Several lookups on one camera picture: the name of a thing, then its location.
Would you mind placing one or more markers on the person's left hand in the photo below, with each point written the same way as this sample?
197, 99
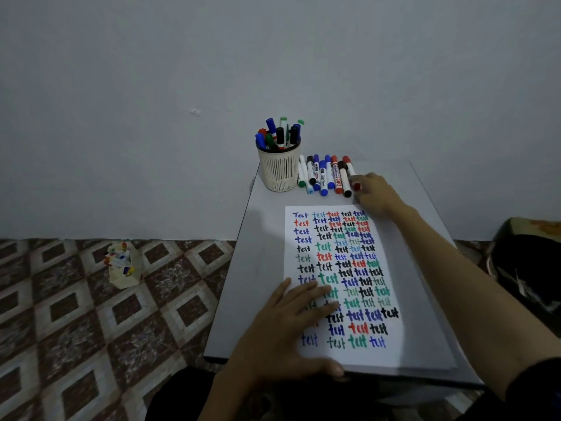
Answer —
276, 346

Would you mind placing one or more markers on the person's right hand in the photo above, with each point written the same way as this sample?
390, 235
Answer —
381, 197

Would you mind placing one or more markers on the white marker with red ends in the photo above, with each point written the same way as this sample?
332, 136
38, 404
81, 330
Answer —
347, 162

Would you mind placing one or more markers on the row of colored markers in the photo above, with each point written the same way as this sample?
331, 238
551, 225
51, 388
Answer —
322, 177

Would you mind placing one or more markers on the black capped slim white marker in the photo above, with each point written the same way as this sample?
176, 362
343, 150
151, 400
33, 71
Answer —
293, 135

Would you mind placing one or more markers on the black capped blue label marker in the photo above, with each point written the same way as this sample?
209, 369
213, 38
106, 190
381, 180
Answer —
280, 135

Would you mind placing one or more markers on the green capped white marker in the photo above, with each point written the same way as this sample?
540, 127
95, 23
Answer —
270, 142

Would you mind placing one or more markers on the blue marker with red band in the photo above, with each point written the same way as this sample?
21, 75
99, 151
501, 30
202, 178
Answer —
271, 125

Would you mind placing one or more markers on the blue capped white marker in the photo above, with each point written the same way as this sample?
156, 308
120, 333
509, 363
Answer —
260, 141

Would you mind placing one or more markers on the white paper with colored writing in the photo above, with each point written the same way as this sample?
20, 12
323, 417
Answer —
416, 337

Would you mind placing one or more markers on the person's right forearm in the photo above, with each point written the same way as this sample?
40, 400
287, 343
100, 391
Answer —
482, 302

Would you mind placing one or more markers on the person's left leg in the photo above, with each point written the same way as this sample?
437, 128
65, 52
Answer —
179, 399

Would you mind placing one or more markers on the person's black sleeve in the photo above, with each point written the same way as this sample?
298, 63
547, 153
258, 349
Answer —
539, 390

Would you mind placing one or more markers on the grey drawer cabinet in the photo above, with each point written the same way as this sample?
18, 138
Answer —
245, 311

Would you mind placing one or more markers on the beige mesh cup black rim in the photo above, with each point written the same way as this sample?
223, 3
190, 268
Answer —
279, 170

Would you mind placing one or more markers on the yellow floral cushion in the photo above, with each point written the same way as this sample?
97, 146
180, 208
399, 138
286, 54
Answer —
534, 227

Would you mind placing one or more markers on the black plastic bucket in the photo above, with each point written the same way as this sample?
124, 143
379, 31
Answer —
530, 263

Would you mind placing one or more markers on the small cream box of pens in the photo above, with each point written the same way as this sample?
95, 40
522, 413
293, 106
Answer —
125, 278

